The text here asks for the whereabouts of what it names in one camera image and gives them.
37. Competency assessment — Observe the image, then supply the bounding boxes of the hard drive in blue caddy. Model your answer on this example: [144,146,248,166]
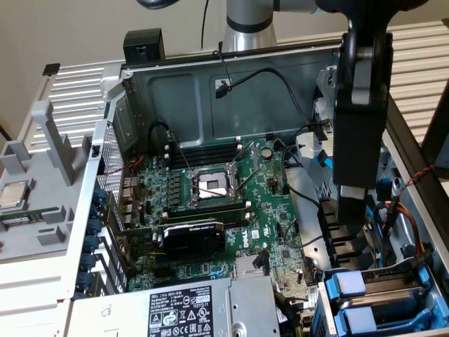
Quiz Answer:
[315,256,449,337]

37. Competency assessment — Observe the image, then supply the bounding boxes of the black wire with connector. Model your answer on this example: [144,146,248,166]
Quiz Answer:
[214,67,316,127]

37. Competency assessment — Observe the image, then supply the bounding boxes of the red black twisted wire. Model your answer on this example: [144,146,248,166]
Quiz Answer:
[396,164,436,197]

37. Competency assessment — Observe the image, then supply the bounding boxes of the green RAM stick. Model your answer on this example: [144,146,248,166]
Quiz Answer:
[0,209,47,226]

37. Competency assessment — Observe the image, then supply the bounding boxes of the thin red black wire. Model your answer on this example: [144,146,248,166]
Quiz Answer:
[104,156,147,213]

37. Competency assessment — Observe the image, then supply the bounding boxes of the black block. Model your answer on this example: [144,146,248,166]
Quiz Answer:
[123,28,166,66]

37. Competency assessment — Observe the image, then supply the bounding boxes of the grey parts rack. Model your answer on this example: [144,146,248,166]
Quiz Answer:
[0,100,93,265]

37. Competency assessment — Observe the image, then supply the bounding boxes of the open grey PC case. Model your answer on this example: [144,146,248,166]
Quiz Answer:
[58,37,449,337]

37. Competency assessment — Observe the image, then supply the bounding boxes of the black looped wire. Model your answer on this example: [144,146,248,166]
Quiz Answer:
[147,120,176,148]

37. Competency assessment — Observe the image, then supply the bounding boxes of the grey power supply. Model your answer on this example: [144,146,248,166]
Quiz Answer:
[68,275,281,337]

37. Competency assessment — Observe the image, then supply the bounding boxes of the black graphics card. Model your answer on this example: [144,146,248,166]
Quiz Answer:
[119,217,227,260]

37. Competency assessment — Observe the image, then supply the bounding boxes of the green motherboard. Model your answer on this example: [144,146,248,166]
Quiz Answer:
[119,135,326,303]

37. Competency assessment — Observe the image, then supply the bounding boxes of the CPU with silver lid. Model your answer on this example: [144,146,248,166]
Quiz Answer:
[0,181,29,211]

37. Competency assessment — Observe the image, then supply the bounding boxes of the blue SATA wire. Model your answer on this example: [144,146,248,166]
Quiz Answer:
[315,149,336,173]
[366,177,394,267]

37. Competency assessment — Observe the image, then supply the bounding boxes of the black plastic wire holder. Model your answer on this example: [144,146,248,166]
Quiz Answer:
[317,197,375,271]

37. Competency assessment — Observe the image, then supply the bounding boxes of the silver socket cover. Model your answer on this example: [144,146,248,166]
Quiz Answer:
[227,140,262,196]

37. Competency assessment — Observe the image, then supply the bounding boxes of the black RAM slot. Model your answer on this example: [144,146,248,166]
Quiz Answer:
[163,210,252,229]
[161,200,252,218]
[163,143,243,169]
[167,136,243,159]

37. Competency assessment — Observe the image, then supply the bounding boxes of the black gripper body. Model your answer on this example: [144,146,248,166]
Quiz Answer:
[314,0,431,35]

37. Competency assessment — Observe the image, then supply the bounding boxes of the thin black hanging cable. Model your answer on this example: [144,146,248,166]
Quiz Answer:
[199,0,210,48]

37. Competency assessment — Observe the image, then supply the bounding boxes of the coloured power wire bundle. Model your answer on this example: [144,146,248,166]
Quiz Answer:
[382,199,432,264]

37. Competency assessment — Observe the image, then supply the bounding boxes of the power supply wire bundle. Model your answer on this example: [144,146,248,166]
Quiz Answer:
[272,289,319,337]

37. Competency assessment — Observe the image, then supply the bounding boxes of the CPU socket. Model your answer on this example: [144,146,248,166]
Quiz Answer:
[187,164,245,210]

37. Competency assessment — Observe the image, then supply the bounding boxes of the thin metal locking lever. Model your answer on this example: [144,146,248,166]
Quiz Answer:
[192,185,231,199]
[166,130,194,178]

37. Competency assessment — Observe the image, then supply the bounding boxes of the silver heat sink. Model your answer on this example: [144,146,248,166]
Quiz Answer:
[234,256,271,280]

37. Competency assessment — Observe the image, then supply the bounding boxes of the black wire plug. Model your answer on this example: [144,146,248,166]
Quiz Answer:
[254,248,271,277]

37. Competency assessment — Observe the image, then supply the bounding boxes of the dark brown panel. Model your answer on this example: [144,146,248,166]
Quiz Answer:
[420,79,449,169]

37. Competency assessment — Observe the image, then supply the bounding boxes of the thin wire with red tie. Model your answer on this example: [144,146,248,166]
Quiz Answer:
[212,48,234,93]

